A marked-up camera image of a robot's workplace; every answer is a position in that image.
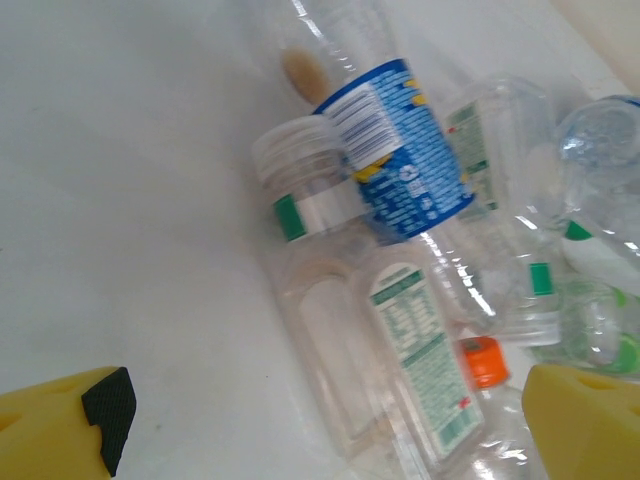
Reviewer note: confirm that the clear bottle lime green label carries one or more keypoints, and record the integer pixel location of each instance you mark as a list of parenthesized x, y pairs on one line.
[(600, 320)]

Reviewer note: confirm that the clear bottle orange cap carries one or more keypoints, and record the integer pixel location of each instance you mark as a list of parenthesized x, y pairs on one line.
[(482, 365)]

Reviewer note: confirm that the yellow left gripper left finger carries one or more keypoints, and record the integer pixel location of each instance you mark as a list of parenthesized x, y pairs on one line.
[(45, 430)]

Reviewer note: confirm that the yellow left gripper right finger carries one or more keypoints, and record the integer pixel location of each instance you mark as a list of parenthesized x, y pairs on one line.
[(590, 430)]

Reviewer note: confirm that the bottle white green label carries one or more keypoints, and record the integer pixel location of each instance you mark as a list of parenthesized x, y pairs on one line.
[(590, 255)]

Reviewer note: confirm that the clear bottle blue yellow label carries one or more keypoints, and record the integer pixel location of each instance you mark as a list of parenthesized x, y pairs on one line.
[(415, 150)]

